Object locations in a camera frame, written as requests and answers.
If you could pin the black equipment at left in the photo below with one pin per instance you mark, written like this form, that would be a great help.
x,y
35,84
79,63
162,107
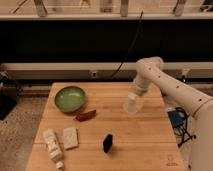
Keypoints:
x,y
10,90

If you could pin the brown dried chili pepper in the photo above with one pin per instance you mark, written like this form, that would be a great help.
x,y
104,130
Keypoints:
x,y
85,116

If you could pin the white wall outlet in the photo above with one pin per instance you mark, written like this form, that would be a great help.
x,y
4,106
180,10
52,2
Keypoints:
x,y
94,74

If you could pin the black eraser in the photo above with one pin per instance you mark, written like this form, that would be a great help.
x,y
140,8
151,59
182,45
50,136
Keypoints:
x,y
107,143

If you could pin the green bowl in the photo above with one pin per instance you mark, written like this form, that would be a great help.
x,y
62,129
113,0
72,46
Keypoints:
x,y
70,99

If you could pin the white plastic bottle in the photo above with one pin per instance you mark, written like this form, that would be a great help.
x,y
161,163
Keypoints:
x,y
54,151

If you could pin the white rectangular sponge block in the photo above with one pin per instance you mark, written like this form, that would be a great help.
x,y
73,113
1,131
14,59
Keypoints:
x,y
70,138

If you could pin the blue connector box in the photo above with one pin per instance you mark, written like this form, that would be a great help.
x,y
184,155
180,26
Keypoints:
x,y
175,119

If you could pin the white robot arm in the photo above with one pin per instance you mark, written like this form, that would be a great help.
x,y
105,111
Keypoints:
x,y
196,103

